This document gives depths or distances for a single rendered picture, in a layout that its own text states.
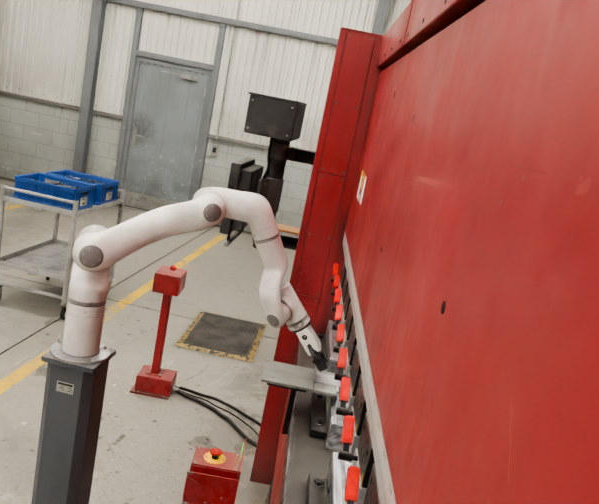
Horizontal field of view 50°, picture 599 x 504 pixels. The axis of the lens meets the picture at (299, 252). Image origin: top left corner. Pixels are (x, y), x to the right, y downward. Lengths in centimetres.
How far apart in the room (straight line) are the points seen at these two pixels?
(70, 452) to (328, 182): 160
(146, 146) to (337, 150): 683
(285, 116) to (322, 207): 48
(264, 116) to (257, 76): 609
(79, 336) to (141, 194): 763
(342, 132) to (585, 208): 250
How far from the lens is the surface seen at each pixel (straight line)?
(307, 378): 233
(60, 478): 240
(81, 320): 217
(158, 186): 964
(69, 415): 228
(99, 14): 980
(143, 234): 208
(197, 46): 948
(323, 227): 304
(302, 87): 914
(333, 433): 215
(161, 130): 957
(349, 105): 300
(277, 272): 216
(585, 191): 55
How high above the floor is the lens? 192
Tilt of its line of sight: 13 degrees down
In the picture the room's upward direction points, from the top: 11 degrees clockwise
